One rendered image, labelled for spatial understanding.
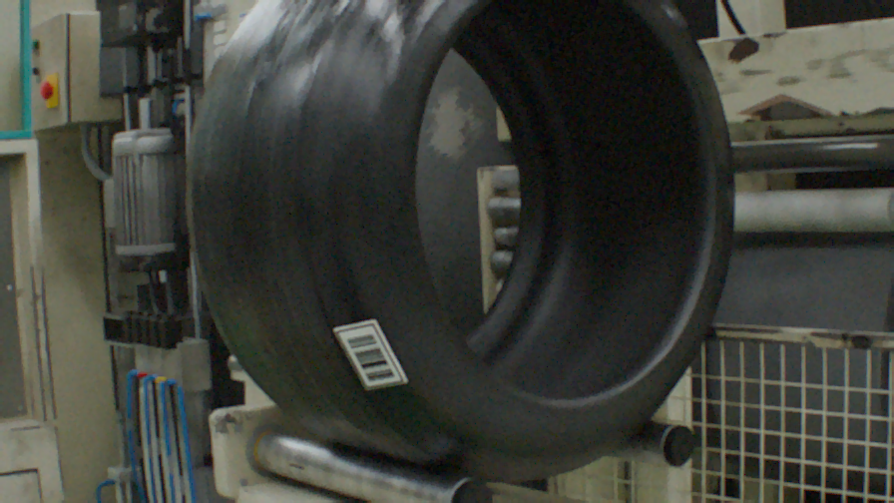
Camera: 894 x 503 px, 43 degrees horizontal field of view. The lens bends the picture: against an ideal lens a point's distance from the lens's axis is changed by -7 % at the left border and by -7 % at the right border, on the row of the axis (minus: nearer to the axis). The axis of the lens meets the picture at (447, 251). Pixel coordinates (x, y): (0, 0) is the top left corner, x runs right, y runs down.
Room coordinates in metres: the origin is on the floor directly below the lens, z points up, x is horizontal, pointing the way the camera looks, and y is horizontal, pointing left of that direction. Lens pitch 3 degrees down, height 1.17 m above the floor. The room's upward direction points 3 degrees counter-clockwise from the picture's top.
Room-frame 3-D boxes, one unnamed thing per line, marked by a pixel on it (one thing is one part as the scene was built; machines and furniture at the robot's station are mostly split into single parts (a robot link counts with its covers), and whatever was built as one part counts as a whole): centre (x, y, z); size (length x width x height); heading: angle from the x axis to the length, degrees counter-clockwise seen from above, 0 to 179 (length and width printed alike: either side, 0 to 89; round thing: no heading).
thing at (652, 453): (1.33, -0.12, 0.90); 0.35 x 0.05 x 0.05; 39
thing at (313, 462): (1.16, 0.10, 0.90); 0.35 x 0.05 x 0.05; 39
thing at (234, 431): (1.39, 0.10, 0.90); 0.40 x 0.03 x 0.10; 129
